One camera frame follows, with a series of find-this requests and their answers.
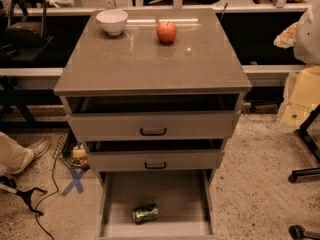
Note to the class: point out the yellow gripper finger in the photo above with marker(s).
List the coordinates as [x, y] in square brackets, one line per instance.
[286, 38]

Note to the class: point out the crushed green soda can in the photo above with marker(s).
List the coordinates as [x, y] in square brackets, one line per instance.
[145, 213]

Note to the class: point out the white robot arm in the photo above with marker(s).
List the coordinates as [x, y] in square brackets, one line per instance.
[302, 91]

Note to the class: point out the grey top drawer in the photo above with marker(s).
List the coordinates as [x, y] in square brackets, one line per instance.
[154, 117]

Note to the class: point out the grey drawer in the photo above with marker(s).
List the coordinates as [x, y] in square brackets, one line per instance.
[182, 198]
[155, 155]
[154, 117]

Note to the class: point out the grey drawer cabinet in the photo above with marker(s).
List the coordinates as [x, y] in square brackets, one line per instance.
[199, 61]

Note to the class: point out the grey bottom drawer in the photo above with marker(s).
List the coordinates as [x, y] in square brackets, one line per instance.
[182, 198]

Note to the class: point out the grey middle drawer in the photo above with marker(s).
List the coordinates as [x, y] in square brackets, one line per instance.
[155, 155]

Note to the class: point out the red apple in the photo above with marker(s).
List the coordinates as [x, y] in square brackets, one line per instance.
[166, 32]

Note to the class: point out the white ceramic bowl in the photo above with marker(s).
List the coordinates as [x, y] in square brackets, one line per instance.
[112, 21]

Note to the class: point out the small yellow bottle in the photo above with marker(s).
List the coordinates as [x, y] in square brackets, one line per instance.
[78, 152]

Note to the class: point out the blue tape cross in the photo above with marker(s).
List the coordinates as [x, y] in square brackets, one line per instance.
[76, 183]

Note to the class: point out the black bag on shelf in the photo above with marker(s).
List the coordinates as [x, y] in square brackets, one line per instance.
[26, 33]

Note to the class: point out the person's leg and shoe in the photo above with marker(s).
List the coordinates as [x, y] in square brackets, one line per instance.
[16, 157]

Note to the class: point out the black chair base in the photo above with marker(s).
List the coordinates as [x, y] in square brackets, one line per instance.
[9, 185]

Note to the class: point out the black table leg frame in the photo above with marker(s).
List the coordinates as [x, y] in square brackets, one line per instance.
[311, 144]

